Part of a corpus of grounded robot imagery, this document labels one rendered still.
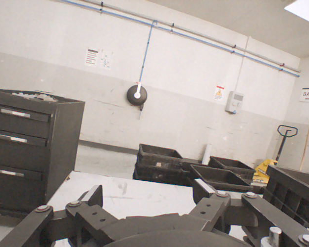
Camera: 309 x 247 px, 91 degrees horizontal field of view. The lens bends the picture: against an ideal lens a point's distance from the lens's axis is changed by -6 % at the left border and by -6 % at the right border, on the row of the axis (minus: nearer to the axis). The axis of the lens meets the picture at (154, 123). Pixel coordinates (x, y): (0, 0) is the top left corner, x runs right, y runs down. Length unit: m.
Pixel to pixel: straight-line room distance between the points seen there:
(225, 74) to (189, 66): 0.77
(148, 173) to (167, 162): 0.19
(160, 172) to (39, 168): 0.91
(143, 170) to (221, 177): 0.69
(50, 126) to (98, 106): 2.05
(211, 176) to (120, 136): 2.00
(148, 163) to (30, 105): 0.95
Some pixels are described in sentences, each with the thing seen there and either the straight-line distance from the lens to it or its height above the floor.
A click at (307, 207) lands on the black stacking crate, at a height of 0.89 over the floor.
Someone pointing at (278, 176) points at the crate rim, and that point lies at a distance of 0.47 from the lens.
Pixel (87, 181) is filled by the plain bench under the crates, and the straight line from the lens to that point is 0.64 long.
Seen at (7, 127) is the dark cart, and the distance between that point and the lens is 1.22.
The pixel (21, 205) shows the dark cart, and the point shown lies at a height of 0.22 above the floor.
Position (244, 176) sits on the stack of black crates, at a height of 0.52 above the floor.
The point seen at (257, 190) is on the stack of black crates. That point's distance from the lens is 1.90.
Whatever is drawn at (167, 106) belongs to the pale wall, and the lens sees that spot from 3.10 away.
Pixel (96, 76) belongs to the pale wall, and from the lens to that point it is 3.09.
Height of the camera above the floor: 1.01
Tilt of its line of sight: 7 degrees down
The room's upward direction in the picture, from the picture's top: 13 degrees clockwise
